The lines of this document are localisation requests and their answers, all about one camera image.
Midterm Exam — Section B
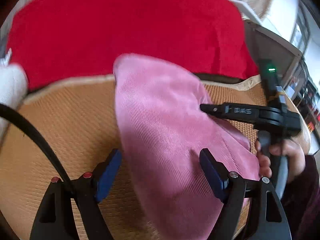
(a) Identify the pink corduroy garment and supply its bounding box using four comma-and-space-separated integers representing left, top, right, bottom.
113, 54, 259, 239

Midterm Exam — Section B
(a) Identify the right hand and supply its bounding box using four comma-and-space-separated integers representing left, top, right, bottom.
255, 139, 305, 183

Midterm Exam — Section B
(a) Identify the brown sofa armrest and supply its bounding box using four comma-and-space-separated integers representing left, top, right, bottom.
244, 21, 302, 88

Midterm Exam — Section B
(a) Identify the woven bamboo mat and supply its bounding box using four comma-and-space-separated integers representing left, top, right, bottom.
0, 74, 312, 240

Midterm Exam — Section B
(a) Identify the white quilted cushion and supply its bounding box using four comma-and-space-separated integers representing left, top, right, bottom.
0, 48, 29, 140

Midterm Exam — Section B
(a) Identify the red blanket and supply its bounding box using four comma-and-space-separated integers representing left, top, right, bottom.
7, 0, 258, 90

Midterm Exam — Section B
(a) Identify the black cable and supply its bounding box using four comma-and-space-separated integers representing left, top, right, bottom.
0, 103, 73, 188

